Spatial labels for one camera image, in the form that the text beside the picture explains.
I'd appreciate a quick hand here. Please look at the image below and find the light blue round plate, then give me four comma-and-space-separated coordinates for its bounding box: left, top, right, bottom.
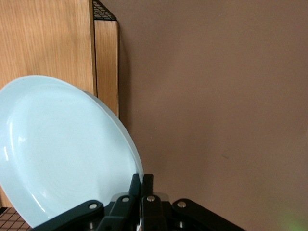
0, 75, 144, 229

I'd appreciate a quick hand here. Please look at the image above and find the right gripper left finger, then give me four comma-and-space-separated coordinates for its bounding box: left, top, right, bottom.
30, 173, 142, 231

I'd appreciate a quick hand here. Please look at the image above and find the brown table cover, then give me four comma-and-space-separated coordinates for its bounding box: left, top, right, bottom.
96, 0, 308, 231

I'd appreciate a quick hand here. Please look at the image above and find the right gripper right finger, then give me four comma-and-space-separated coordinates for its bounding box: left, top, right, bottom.
141, 173, 247, 231

